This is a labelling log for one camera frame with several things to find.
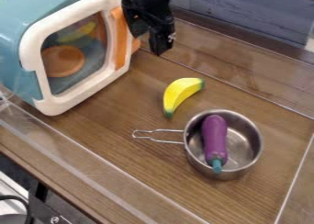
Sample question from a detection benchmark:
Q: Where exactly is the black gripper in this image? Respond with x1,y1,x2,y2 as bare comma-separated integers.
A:
121,0,174,56

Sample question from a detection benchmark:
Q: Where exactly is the yellow toy banana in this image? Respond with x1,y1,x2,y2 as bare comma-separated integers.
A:
162,77,204,118

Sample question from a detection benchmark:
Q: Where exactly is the silver pot with wire handle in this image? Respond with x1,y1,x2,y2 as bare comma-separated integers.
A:
132,109,263,181

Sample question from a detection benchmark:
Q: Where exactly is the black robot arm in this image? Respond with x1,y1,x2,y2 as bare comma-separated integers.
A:
121,0,174,56

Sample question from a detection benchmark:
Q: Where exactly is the blue toy microwave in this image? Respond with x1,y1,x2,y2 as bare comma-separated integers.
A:
0,0,141,116

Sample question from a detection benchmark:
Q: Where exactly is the purple toy eggplant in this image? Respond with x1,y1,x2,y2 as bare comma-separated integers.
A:
201,115,228,174

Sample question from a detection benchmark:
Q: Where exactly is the clear acrylic front barrier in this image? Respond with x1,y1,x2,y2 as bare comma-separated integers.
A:
0,95,208,224

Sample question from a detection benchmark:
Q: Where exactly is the black cable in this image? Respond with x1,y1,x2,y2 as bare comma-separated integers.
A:
0,195,34,224

